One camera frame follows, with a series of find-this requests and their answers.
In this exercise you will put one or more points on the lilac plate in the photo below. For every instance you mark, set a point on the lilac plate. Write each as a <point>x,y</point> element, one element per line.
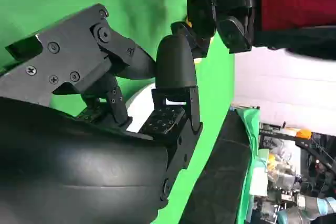
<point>139,108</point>

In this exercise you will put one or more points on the black backdrop curtain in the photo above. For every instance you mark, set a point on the black backdrop curtain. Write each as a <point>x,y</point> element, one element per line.
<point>223,171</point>

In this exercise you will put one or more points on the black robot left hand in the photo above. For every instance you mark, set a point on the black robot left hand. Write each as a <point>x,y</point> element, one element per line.
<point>202,3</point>

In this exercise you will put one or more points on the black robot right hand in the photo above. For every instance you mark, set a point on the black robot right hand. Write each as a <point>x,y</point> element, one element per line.
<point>78,161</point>

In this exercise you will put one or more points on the green cloth on workshop desk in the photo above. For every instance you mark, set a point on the green cloth on workshop desk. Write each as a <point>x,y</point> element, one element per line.
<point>252,134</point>

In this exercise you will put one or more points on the person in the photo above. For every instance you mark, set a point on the person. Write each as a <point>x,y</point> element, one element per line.
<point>296,1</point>

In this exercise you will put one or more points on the orange workshop object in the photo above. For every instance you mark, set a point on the orange workshop object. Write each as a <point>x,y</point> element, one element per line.
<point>304,133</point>

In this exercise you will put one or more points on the orange white toy bread roll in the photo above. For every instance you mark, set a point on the orange white toy bread roll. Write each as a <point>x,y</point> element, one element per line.
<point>188,23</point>

